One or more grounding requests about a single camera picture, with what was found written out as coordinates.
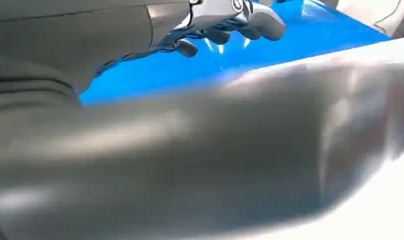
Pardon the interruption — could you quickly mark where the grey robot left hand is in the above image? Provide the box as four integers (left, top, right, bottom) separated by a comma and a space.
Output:
0, 0, 404, 240

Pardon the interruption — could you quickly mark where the blue plastic bin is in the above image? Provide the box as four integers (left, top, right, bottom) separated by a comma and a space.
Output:
79, 0, 391, 107

